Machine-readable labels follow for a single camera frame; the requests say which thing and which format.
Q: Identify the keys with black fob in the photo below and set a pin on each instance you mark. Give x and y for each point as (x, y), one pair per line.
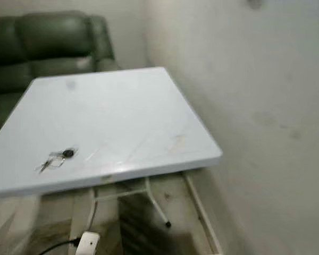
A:
(68, 153)

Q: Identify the dark green leather sofa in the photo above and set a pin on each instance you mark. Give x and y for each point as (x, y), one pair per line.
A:
(53, 37)

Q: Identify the white folding table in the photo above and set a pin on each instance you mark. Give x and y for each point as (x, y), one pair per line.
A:
(127, 117)

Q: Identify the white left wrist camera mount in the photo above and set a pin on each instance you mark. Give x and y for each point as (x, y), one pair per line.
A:
(88, 243)

